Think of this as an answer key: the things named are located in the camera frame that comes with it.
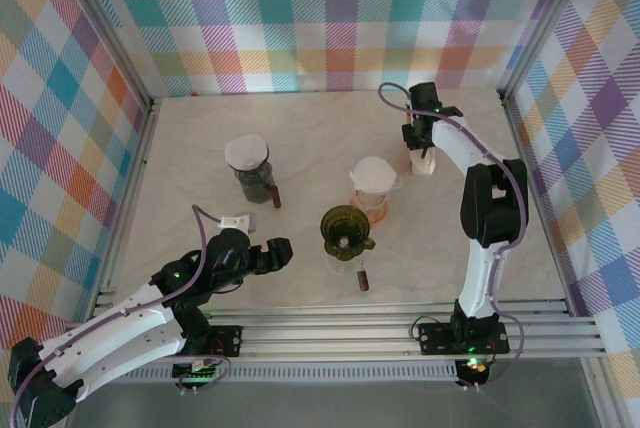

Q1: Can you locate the grey octagonal cup wooden handle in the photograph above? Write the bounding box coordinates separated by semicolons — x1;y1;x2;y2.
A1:
238;172;282;210

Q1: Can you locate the green glass coffee dripper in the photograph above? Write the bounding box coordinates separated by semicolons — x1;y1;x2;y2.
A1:
321;205;376;262

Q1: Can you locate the grey glass coffee dripper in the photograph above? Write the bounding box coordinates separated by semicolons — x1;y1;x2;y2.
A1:
229;145;275;185

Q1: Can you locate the clear glass coffee dripper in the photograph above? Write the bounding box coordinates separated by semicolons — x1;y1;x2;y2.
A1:
349;167;404;212

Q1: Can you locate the controller board with green lights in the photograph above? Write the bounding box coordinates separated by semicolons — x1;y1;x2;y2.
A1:
172;357;221;392
457;355;490;389

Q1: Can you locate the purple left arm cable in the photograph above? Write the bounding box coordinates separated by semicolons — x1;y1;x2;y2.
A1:
10;205;224;422

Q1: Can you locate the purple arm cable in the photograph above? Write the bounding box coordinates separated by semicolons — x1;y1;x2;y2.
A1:
10;205;224;422
378;81;526;394

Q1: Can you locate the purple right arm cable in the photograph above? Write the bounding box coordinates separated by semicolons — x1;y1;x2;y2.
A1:
378;81;526;394

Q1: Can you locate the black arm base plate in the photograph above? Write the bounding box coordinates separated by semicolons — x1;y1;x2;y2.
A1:
199;325;245;358
417;320;511;355

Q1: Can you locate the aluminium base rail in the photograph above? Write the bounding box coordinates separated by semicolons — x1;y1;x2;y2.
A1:
94;300;609;362

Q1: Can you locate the aluminium side rail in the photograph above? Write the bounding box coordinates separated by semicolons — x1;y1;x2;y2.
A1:
94;95;161;302
501;92;609;349

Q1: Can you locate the perforated metal cable tray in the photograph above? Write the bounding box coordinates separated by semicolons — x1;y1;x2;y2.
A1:
84;365;459;385

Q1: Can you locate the aluminium corner post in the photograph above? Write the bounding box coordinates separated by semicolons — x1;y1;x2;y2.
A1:
57;0;154;104
497;0;594;97

